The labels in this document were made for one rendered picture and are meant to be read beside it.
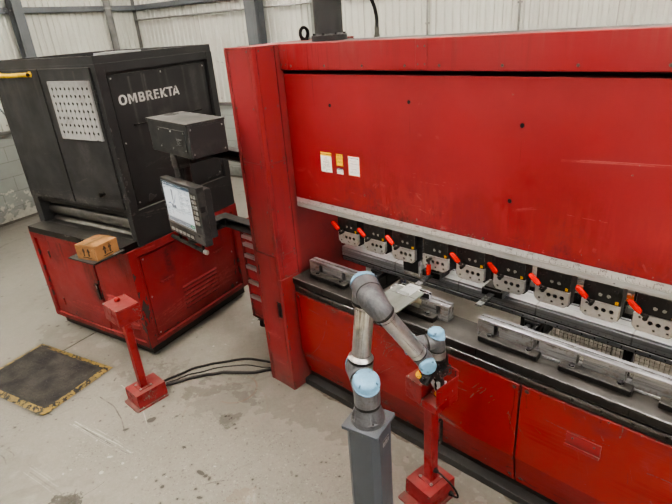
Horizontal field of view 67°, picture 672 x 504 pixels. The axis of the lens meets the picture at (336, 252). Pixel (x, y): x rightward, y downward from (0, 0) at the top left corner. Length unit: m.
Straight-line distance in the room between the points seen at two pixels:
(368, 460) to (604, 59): 1.84
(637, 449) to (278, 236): 2.14
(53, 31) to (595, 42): 8.25
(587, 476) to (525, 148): 1.52
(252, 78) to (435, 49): 1.07
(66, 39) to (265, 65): 6.67
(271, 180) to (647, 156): 1.93
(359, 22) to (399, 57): 4.98
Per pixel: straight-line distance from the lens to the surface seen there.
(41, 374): 4.76
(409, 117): 2.55
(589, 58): 2.14
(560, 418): 2.65
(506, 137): 2.31
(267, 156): 3.05
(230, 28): 8.81
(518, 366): 2.58
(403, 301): 2.77
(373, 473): 2.47
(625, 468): 2.68
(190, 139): 2.93
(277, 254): 3.24
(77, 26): 9.62
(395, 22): 7.24
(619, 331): 2.76
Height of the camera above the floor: 2.39
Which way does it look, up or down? 24 degrees down
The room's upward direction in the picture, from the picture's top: 4 degrees counter-clockwise
